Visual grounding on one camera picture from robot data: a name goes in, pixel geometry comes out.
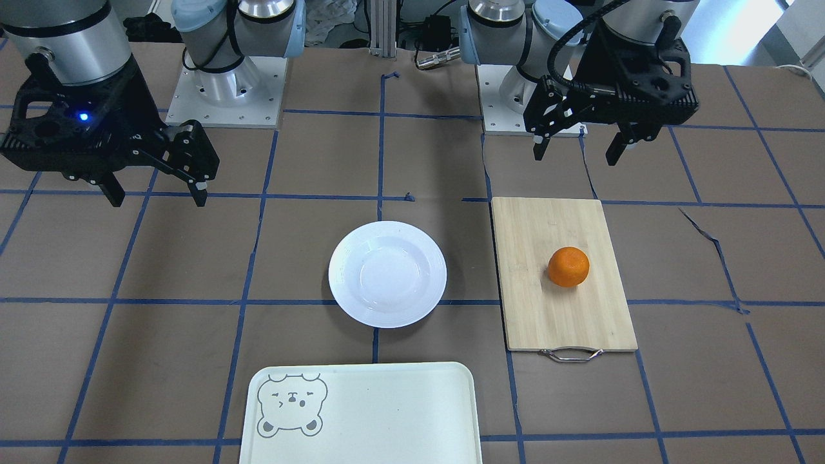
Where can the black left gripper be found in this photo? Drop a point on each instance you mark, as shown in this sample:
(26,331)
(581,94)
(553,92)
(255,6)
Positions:
(593,73)

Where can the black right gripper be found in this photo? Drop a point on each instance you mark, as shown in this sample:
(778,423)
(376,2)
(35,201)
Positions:
(133,111)

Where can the orange fruit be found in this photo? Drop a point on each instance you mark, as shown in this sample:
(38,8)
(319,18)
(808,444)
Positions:
(568,267)

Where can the white round plate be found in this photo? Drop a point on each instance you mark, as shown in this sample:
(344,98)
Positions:
(387,274)

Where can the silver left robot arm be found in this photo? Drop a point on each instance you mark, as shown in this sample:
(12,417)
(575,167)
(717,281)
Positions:
(549,37)

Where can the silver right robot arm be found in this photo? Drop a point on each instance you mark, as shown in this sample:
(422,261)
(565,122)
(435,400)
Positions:
(84,42)

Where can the cream bear tray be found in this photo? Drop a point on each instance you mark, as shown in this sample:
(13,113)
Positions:
(408,412)

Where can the bamboo cutting board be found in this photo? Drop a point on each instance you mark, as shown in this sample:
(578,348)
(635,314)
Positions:
(540,316)

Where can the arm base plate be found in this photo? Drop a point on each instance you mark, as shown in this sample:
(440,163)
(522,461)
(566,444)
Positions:
(249,96)
(504,94)

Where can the aluminium frame post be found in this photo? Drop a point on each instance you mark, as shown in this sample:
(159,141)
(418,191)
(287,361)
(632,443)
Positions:
(383,26)

